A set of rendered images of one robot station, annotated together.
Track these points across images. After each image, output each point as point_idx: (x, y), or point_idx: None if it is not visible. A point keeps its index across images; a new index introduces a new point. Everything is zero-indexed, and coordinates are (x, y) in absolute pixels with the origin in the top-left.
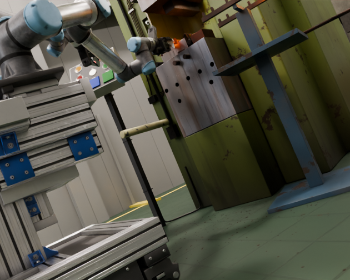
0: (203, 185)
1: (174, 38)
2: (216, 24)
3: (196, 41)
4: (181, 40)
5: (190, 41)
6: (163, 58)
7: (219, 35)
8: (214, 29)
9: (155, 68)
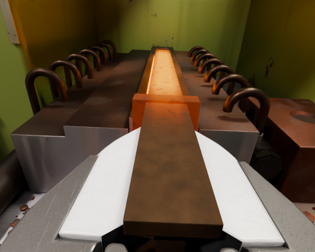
0: None
1: (197, 108)
2: (190, 5)
3: (312, 190)
4: (229, 139)
5: (277, 170)
6: (27, 156)
7: (182, 33)
8: (178, 11)
9: None
